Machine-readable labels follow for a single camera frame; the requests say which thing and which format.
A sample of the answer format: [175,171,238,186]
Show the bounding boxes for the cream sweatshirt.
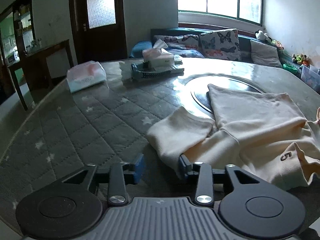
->
[146,86,319,190]

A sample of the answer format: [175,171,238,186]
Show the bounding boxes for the grey quilted star tablecloth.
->
[1,58,319,231]

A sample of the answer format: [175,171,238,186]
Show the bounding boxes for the pink tissue pack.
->
[67,61,107,93]

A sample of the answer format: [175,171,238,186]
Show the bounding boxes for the dark wooden side table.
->
[8,40,74,110]

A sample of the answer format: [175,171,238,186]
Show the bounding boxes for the clear plastic storage box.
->
[301,65,320,93]

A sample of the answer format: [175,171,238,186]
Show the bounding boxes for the green bowl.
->
[283,63,298,75]

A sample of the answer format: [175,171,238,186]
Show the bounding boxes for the grey cushion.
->
[250,40,281,68]

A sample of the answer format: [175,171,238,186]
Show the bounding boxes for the colourful plush toys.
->
[292,54,310,66]

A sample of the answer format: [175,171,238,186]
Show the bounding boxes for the teal black tray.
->
[131,62,184,81]

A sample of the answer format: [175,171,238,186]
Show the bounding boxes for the butterfly pillow upright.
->
[199,29,241,61]

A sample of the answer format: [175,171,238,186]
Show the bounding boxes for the panda plush toy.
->
[255,30,272,43]

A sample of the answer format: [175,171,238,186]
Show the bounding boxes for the white pink tissue box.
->
[142,39,175,68]

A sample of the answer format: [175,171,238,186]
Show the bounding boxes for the butterfly pillow lying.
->
[153,34,204,59]

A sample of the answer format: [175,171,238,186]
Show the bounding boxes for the dark teal sofa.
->
[129,28,300,69]

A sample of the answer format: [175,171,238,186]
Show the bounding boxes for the dark display cabinet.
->
[1,0,35,103]

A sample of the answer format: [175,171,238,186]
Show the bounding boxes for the dark wooden door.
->
[69,0,127,63]

